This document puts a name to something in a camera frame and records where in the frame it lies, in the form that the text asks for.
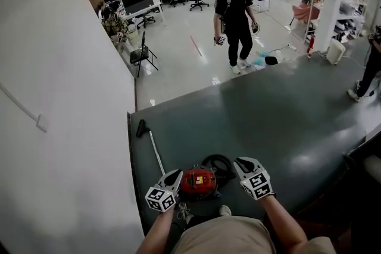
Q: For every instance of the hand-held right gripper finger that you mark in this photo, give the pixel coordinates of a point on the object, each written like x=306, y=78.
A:
x=253, y=166
x=241, y=174

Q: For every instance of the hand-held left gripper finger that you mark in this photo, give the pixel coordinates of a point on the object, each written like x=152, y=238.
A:
x=169, y=180
x=178, y=186

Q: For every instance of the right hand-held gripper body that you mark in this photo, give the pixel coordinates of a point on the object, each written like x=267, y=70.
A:
x=257, y=187

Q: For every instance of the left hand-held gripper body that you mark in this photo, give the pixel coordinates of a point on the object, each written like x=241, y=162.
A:
x=159, y=199

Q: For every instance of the red vacuum cleaner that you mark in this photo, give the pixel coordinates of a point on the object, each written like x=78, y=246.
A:
x=199, y=184

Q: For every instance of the person's right forearm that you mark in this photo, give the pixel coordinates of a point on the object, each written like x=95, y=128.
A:
x=285, y=226

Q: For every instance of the person's left forearm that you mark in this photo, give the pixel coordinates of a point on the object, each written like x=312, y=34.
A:
x=157, y=232

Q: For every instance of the metal vacuum wand with nozzle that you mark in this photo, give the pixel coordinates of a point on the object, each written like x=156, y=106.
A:
x=156, y=151

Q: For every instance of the person's right white shoe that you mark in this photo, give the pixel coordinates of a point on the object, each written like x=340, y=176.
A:
x=225, y=210

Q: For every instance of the person's beige shirt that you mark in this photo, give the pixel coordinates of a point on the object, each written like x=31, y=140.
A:
x=223, y=238

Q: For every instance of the teal cloth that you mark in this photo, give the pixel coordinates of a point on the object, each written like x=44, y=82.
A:
x=263, y=53
x=258, y=62

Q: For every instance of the black round floor pad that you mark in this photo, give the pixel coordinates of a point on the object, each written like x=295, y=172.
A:
x=271, y=61

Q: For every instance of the white power strip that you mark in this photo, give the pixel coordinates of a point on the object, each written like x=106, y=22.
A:
x=291, y=46

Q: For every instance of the black folding chair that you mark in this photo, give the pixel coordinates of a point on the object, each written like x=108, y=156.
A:
x=141, y=53

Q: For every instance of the red fire extinguisher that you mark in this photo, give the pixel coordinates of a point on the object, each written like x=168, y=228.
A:
x=310, y=46

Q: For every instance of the white bin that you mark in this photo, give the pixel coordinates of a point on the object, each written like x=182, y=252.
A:
x=336, y=52

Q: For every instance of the orange chair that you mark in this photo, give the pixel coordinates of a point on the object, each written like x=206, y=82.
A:
x=302, y=13

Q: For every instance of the white office desk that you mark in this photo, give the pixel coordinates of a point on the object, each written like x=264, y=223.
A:
x=143, y=7

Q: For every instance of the white square pillar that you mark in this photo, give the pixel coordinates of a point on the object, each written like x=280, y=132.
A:
x=330, y=0

